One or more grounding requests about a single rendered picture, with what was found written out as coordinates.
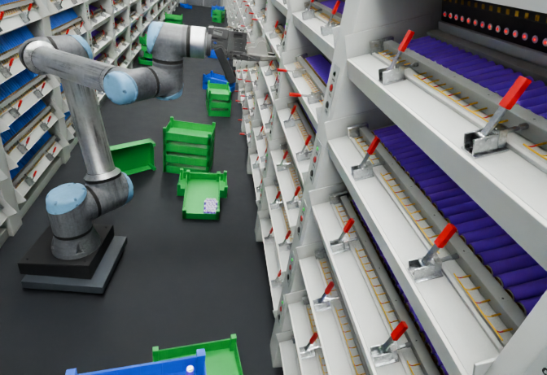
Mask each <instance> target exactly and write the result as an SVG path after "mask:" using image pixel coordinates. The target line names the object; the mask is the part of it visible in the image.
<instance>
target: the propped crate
mask: <svg viewBox="0 0 547 375"><path fill-rule="evenodd" d="M220 175H221V172H217V174H210V173H195V172H190V170H186V185H185V193H184V201H183V208H182V219H198V220H219V214H220V179H221V177H220ZM206 198H212V199H214V198H215V199H216V201H217V209H216V214H209V213H203V209H204V201H205V200H206Z"/></svg>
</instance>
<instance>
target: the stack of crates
mask: <svg viewBox="0 0 547 375"><path fill-rule="evenodd" d="M215 127H216V122H212V125H210V124H198V123H191V122H185V121H180V120H173V116H170V121H169V123H168V125H167V126H166V127H163V172H169V173H176V174H180V168H183V172H186V170H190V172H208V173H210V171H211V168H212V162H213V151H214V138H215Z"/></svg>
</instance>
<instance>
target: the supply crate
mask: <svg viewBox="0 0 547 375"><path fill-rule="evenodd" d="M205 356H206V355H205V349H204V348H203V349H197V350H196V355H193V356H187V357H182V358H176V359H171V360H162V361H156V362H151V363H146V364H136V365H131V366H126V367H121V368H111V369H106V370H100V371H95V372H90V373H80V374H78V375H186V367H187V366H189V365H192V366H194V375H207V373H206V365H205ZM65 375H77V369H76V368H72V369H67V371H66V374H65Z"/></svg>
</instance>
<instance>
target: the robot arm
mask: <svg viewBox="0 0 547 375"><path fill-rule="evenodd" d="M214 41H216V42H217V43H216V44H214V43H213V42H214ZM245 48H246V49H245ZM211 50H214V51H215V54H216V56H217V58H218V60H219V63H220V65H221V67H222V69H223V71H224V73H225V79H226V80H227V81H228V82H229V84H233V83H235V82H236V73H235V71H233V70H232V68H231V66H230V63H229V61H228V59H227V58H229V59H235V60H245V61H257V62H260V61H272V60H274V59H276V58H277V56H275V53H271V52H267V46H266V42H265V39H264V38H263V37H258V38H257V40H256V42H255V43H248V44H247V31H246V29H245V28H236V27H230V26H226V27H225V28H219V27H213V25H209V27H208V32H207V29H206V28H204V27H197V26H190V25H182V24H170V23H165V22H152V23H151V24H150V26H149V29H148V32H147V52H148V53H149V54H152V66H150V67H144V68H135V69H128V68H123V67H119V66H113V65H111V64H107V63H102V62H99V61H96V60H93V53H92V50H91V49H90V46H89V44H88V42H87V41H86V40H85V39H84V38H83V37H81V36H79V35H70V34H66V35H58V36H47V37H34V38H30V39H28V40H27V41H25V42H24V43H23V44H22V45H21V46H20V49H19V57H20V62H21V63H22V64H23V65H24V67H25V68H27V69H28V70H29V71H30V72H34V73H36V74H39V75H47V74H51V75H54V76H58V77H59V78H60V80H61V84H62V86H63V91H64V94H65V98H66V100H67V103H68V108H69V111H70V114H71V117H72V122H73V125H74V128H75V130H76V134H77V139H78V141H79V145H80V148H81V153H82V155H83V159H84V161H85V166H86V169H87V173H86V175H85V177H84V179H85V185H82V184H79V183H76V184H74V183H67V184H63V185H59V186H58V187H56V188H54V189H52V190H51V191H50V192H49V193H48V194H47V196H46V210H47V212H48V216H49V219H50V225H51V228H52V232H53V235H54V236H53V239H52V243H51V247H50V248H51V251H52V254H53V256H54V257H56V258H58V259H64V260H72V259H80V258H83V257H85V256H87V255H90V254H91V253H93V252H94V251H96V250H97V249H98V247H99V245H100V243H101V239H100V235H99V233H98V232H97V231H96V229H95V228H94V226H93V223H92V220H93V219H95V218H97V217H100V216H102V215H104V214H106V213H108V212H110V211H113V210H115V209H117V208H118V207H122V206H124V205H125V204H126V203H128V202H129V201H130V200H131V199H132V198H133V184H132V181H131V180H130V178H129V177H128V176H126V174H125V173H124V172H122V171H121V170H120V169H119V168H117V167H115V165H114V162H113V158H112V153H111V150H110V146H109V143H108V140H107V135H106V131H105V128H104V125H103V119H102V116H101V112H100V110H99V106H98V100H97V97H96V93H95V91H94V90H95V89H96V90H98V91H100V92H103V93H105V94H106V95H107V96H108V98H109V99H110V100H111V101H112V102H113V103H115V104H118V105H123V104H124V105H126V104H130V103H132V102H137V101H141V100H144V99H149V98H158V99H159V100H174V99H177V98H179V97H181V96H182V89H183V57H189V58H198V59H205V55H206V56H211Z"/></svg>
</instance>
